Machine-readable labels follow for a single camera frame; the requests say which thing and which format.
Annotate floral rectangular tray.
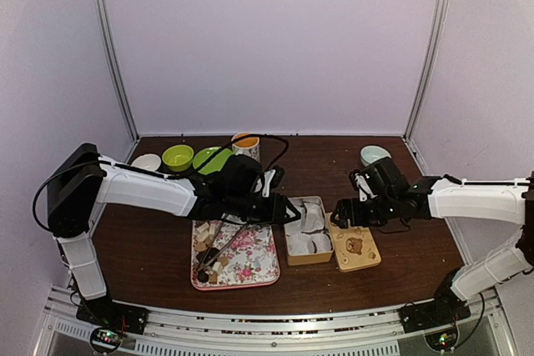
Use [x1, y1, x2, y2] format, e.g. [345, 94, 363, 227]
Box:
[190, 220, 280, 291]

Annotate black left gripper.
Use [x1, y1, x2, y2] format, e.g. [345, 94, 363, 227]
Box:
[226, 191, 302, 228]

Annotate green plastic bowl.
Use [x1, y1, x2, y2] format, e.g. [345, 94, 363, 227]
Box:
[162, 144, 194, 173]

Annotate pale blue ceramic bowl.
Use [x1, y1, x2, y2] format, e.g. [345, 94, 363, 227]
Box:
[360, 145, 391, 167]

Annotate left aluminium frame post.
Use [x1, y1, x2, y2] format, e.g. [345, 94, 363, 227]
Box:
[94, 0, 139, 142]

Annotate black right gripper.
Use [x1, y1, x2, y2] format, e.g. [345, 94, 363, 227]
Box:
[330, 193, 398, 229]

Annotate metal tongs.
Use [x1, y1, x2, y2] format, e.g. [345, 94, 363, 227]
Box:
[196, 222, 249, 271]

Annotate beige bear tin box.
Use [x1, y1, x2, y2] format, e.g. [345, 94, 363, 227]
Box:
[284, 196, 333, 267]

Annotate right aluminium frame post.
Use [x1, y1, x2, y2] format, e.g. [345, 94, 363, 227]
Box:
[403, 0, 450, 142]

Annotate white chocolate cube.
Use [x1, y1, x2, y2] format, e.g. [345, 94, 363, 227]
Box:
[212, 261, 224, 273]

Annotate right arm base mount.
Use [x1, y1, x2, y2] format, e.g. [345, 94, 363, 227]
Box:
[398, 301, 471, 333]

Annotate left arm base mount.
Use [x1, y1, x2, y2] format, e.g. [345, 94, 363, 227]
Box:
[76, 302, 149, 335]

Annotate white black bowl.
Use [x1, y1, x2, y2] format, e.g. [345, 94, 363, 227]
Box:
[129, 153, 162, 173]

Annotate white mug orange inside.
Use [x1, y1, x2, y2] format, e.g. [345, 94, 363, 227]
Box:
[231, 133, 260, 163]

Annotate aluminium frame post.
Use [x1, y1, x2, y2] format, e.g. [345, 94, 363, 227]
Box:
[403, 0, 450, 142]
[94, 0, 139, 142]

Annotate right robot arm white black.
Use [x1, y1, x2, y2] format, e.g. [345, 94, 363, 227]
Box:
[330, 158, 533, 328]

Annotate dark round chocolate front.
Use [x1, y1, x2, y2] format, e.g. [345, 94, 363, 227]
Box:
[197, 271, 209, 283]

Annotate beige bear tin lid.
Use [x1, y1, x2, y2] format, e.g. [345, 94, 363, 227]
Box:
[326, 213, 382, 273]

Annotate aluminium front rail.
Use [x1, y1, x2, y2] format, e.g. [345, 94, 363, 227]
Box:
[30, 286, 519, 355]

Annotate green plastic plate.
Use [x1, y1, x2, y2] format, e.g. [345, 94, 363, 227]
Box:
[193, 147, 234, 175]

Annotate dark round chocolate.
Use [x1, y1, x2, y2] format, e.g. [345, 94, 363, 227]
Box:
[203, 248, 219, 261]
[197, 271, 209, 283]

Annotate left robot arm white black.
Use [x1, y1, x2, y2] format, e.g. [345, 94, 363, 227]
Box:
[32, 143, 301, 327]

